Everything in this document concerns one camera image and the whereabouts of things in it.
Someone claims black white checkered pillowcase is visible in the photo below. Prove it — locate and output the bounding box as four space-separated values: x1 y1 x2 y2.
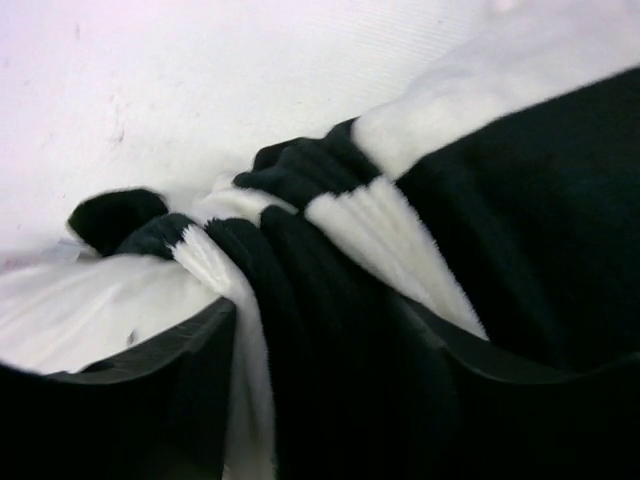
68 69 639 479

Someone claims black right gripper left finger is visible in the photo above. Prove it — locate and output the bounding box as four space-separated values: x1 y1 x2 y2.
1 299 236 479

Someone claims white pillow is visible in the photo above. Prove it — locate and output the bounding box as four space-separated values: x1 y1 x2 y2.
1 1 639 383

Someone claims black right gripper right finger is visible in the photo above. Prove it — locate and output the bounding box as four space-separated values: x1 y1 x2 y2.
414 305 639 479

